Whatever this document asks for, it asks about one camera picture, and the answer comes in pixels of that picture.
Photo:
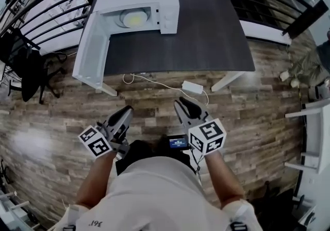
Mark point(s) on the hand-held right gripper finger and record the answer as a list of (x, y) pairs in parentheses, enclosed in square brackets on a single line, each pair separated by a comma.
[(193, 110), (182, 115)]

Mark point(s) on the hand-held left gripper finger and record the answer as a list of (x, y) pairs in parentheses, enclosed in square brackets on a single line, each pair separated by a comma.
[(123, 123), (119, 114)]

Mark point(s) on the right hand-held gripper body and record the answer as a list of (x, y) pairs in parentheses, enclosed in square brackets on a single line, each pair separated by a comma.
[(207, 135)]

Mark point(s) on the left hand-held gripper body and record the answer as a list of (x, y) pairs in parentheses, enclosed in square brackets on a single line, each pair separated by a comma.
[(95, 142)]

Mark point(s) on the white plate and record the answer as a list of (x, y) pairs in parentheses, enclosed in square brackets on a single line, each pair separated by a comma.
[(122, 19)]

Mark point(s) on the person's left forearm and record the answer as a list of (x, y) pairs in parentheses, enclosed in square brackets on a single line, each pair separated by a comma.
[(95, 181)]

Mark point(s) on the person's right forearm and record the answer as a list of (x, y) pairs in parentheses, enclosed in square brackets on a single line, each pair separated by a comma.
[(224, 181)]

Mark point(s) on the white power strip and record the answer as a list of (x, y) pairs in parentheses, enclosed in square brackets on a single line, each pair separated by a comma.
[(192, 87)]

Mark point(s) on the black chest device with screen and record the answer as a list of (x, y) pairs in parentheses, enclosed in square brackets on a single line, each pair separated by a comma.
[(178, 142)]

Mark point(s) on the person's dark legs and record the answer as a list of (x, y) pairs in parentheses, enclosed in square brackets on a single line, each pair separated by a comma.
[(141, 152)]

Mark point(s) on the dark grey table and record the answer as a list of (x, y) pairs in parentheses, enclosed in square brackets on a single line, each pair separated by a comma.
[(201, 34)]

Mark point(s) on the person's white shirt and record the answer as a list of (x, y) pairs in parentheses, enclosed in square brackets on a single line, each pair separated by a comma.
[(159, 199)]

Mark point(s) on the black office chair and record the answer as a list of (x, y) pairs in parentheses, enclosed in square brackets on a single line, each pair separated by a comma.
[(278, 209), (31, 78)]

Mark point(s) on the white shelf rack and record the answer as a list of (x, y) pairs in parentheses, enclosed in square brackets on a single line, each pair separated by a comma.
[(315, 132)]

